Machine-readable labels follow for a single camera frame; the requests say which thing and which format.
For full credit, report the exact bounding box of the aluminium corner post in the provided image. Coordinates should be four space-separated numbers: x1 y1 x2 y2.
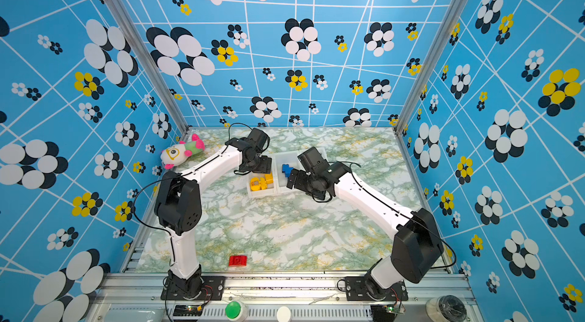
396 0 469 135
105 0 189 135

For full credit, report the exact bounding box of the red brick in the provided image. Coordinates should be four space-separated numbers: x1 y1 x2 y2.
229 255 248 267

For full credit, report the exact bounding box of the left aluminium corner post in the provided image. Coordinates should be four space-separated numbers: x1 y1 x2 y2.
105 0 189 135

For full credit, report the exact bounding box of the cable spool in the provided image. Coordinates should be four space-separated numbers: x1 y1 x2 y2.
425 295 468 322

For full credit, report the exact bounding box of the white push button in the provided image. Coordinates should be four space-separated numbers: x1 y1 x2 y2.
276 306 293 322

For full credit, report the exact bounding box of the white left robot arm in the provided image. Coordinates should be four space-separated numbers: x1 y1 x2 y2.
154 128 272 300

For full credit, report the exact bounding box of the blue square brick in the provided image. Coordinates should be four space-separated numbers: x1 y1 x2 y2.
282 163 294 177

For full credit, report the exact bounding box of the yellow rounded plate brick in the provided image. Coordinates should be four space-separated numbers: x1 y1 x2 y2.
250 177 268 192

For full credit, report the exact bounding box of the left white plastic bin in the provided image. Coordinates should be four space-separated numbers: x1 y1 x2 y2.
246 173 277 199

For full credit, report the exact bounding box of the right aluminium corner post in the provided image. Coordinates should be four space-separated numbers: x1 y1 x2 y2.
396 0 469 135

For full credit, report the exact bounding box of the middle white plastic bin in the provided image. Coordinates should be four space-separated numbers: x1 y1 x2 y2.
273 151 302 193

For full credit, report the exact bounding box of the green push button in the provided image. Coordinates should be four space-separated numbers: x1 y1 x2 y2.
225 301 245 322

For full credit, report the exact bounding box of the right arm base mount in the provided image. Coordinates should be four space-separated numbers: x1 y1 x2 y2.
342 276 409 303

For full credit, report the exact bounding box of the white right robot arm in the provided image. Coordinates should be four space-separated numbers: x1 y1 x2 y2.
286 148 444 301

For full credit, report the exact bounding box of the plush fish toy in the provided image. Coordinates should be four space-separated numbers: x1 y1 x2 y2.
160 134 205 170

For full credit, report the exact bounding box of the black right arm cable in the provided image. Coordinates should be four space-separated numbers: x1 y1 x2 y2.
319 160 458 270

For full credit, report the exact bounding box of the yellow long brick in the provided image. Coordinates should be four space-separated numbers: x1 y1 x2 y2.
264 174 274 184

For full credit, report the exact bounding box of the aluminium front rail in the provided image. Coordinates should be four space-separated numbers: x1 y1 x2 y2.
90 271 472 322

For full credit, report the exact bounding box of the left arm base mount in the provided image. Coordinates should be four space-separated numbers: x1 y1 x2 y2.
161 273 226 302

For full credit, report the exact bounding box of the white plastic bin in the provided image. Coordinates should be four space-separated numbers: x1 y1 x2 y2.
273 151 302 193
246 173 277 199

